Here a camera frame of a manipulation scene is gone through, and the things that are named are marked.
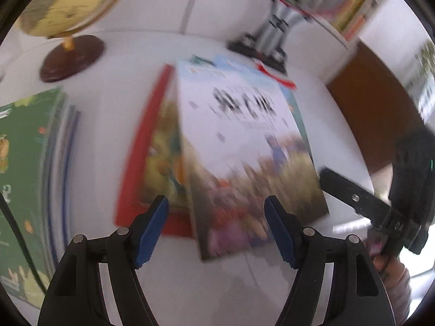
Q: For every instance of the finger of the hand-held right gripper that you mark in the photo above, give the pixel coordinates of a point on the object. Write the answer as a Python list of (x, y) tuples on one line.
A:
[(353, 197)]

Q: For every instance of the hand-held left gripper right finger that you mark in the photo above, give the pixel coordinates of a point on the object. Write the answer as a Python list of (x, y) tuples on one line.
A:
[(282, 231)]

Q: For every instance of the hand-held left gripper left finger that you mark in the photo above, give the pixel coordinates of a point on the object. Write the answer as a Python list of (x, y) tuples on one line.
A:
[(151, 231)]

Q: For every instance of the red storybook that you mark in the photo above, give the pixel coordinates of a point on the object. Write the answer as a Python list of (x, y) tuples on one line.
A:
[(136, 176)]

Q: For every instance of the white book with purple figures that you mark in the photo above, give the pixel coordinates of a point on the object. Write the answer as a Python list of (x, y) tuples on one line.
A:
[(244, 149)]

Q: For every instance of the teal book with mantis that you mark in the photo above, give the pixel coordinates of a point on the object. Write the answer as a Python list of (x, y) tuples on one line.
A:
[(297, 119)]

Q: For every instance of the stack of picture books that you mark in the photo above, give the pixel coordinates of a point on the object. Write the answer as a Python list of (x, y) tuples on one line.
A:
[(20, 176)]

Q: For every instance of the light blue book with pavilion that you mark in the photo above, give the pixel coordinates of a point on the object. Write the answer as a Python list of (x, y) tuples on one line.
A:
[(238, 64)]

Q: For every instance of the person's right forearm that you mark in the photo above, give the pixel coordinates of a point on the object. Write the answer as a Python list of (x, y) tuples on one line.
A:
[(397, 298)]

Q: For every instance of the row of white blue books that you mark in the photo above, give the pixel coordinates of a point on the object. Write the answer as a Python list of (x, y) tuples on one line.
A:
[(353, 17)]

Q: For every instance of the person's right hand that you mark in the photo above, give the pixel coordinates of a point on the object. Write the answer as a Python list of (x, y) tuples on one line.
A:
[(390, 268)]

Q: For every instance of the brown wooden cabinet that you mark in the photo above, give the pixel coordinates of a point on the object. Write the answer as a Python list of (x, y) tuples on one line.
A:
[(367, 108)]

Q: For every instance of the red tassel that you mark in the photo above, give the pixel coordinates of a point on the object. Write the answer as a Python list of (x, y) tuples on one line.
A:
[(282, 81)]

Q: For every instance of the black fan stand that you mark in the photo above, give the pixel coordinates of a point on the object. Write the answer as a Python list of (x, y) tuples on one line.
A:
[(272, 27)]

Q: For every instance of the white bookshelf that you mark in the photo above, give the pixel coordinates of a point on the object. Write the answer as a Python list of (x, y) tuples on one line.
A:
[(159, 6)]

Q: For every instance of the antique style desk globe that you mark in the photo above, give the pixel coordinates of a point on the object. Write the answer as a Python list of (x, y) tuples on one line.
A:
[(57, 3)]

